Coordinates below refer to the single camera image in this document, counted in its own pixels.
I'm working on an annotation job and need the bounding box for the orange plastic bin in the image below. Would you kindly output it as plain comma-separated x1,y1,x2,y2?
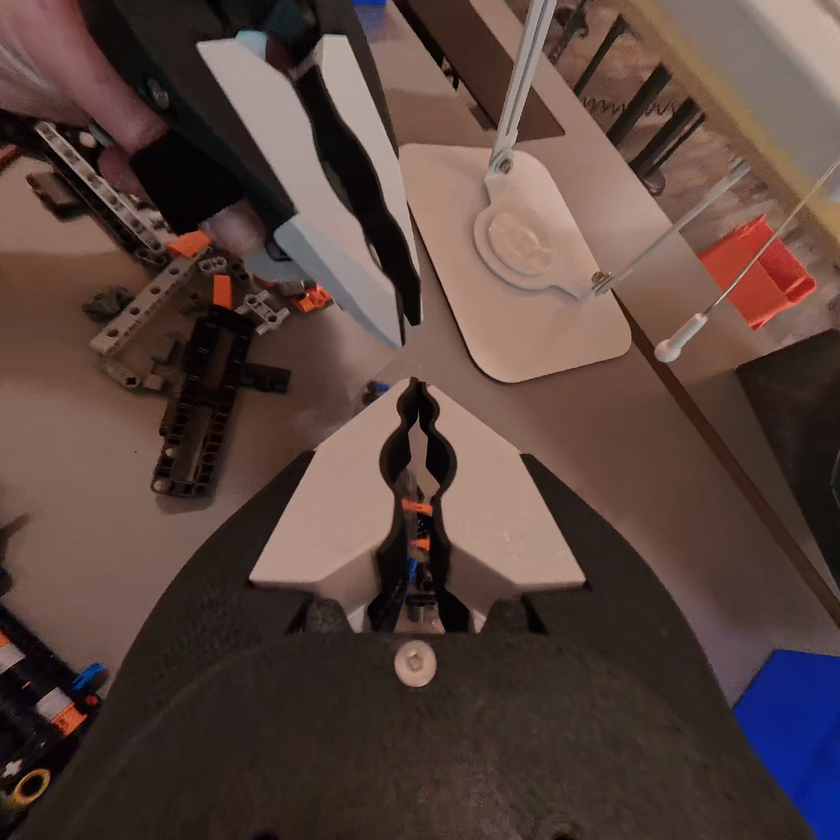
697,213,818,329

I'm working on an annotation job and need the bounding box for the white lamp stand base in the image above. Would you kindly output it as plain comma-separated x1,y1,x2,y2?
398,143,632,383

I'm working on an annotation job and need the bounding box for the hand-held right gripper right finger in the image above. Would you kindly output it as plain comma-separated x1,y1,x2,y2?
421,382,587,632

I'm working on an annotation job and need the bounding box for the long grey lego beam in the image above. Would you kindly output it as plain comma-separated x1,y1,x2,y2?
33,120,173,266

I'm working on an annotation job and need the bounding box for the large black lego frame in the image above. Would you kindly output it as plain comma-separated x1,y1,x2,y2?
150,308,257,497

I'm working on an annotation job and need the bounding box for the grey lego cross connector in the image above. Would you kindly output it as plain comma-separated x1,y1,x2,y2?
236,289,290,337

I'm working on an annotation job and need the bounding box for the person's left hand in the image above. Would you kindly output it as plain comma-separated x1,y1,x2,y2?
0,0,269,256

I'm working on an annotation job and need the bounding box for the partly built lego chassis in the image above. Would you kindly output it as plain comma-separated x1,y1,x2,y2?
0,512,106,828

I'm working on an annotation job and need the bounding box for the pile of loose lego pieces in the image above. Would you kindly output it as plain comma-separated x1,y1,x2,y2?
26,167,332,395

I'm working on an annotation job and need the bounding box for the heap of small lego pins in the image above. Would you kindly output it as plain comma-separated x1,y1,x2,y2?
363,381,439,624

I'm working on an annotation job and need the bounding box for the blue container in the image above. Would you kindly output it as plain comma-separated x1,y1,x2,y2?
731,648,840,840

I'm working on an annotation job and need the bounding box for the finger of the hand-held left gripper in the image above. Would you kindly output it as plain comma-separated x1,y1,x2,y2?
196,29,406,350
292,34,423,327

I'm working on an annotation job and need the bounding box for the black metal chair frame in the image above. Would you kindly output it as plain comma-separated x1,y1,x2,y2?
548,0,708,194

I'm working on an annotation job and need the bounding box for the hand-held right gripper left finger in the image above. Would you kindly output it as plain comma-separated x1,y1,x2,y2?
248,378,421,632

